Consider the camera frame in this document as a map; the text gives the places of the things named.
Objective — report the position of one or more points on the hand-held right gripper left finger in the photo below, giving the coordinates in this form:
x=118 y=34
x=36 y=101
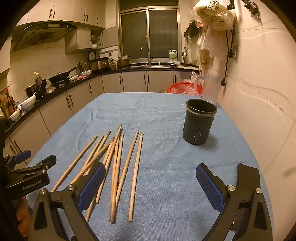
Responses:
x=92 y=183

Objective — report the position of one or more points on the black countertop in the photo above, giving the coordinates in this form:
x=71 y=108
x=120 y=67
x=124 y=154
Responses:
x=108 y=72

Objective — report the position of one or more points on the person's left hand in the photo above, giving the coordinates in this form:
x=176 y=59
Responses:
x=22 y=213

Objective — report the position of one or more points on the pink cloth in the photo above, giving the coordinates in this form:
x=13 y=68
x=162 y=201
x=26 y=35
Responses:
x=81 y=77

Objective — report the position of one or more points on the black wok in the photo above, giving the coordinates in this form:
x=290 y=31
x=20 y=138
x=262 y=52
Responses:
x=60 y=77

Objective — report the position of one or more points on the dark hanging bundle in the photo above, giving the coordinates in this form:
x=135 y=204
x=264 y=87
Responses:
x=190 y=31

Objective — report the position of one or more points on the clear plastic pitcher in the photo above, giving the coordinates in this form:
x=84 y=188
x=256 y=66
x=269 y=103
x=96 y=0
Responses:
x=210 y=88

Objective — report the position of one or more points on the blue towel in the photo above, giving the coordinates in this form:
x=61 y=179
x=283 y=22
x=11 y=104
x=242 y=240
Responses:
x=161 y=115

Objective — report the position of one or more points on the silver countertop appliance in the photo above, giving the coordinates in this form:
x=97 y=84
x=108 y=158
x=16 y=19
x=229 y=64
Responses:
x=98 y=64

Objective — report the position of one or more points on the black clamp mount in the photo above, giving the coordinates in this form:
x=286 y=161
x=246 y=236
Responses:
x=252 y=8

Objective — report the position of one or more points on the kitchen window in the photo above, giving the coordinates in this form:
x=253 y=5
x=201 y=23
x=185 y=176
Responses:
x=148 y=32

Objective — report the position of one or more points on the large white bowl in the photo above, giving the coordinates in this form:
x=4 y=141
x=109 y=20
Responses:
x=29 y=103

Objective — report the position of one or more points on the range hood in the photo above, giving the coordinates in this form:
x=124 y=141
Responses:
x=44 y=32

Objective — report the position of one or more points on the open wall shelf cabinet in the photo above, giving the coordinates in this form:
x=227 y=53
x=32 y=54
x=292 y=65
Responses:
x=81 y=39

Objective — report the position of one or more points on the kitchen cabinets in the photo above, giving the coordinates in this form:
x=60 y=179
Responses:
x=69 y=11
x=134 y=81

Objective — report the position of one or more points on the counter chopstick holder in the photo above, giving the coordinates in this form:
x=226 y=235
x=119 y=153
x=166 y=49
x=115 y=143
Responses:
x=184 y=59

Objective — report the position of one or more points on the sauce bottles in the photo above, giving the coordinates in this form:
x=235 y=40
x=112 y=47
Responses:
x=8 y=104

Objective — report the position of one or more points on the lower kitchen cabinets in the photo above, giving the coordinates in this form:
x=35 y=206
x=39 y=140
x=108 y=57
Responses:
x=134 y=81

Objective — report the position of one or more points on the pile of wooden chopsticks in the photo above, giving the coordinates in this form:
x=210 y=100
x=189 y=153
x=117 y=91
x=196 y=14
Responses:
x=136 y=176

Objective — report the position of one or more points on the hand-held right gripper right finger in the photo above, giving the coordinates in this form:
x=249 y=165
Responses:
x=210 y=187

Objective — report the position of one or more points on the black utensil holder cup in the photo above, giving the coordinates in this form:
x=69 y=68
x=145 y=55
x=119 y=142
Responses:
x=198 y=125

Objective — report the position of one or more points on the bagged dried noodles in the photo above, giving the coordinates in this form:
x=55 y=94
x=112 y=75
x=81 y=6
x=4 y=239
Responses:
x=212 y=16

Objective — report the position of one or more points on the round kitchen scale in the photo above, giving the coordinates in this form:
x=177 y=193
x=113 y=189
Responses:
x=91 y=55

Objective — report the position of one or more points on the steel cooking pot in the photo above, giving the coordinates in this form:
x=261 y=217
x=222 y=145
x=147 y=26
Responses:
x=122 y=62

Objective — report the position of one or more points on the cutting board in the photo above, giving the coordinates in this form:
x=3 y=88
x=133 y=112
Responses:
x=187 y=67

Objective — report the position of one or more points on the red plastic basket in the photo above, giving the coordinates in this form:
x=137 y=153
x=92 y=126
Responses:
x=175 y=89

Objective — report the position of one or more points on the green label detergent bottle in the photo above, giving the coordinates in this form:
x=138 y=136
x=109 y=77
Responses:
x=173 y=55

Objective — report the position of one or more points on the small white bowl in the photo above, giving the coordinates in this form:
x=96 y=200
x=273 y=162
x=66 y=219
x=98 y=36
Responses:
x=86 y=73

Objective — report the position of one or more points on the crumpled clear plastic bag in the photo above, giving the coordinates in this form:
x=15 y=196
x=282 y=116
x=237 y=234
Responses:
x=194 y=76

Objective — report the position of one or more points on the metal faucet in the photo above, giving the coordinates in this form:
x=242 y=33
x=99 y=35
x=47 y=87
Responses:
x=148 y=52

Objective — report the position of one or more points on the upper kitchen cabinets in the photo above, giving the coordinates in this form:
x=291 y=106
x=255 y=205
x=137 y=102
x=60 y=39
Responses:
x=69 y=11

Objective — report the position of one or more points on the wall power strip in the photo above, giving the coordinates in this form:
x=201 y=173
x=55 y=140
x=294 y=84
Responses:
x=233 y=46

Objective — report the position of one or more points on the white hanging plastic bags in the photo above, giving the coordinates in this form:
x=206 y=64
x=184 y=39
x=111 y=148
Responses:
x=210 y=44

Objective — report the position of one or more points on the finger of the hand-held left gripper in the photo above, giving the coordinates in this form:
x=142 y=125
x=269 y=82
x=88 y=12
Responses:
x=22 y=156
x=44 y=163

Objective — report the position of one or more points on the black kettle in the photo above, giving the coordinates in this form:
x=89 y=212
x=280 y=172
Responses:
x=37 y=88

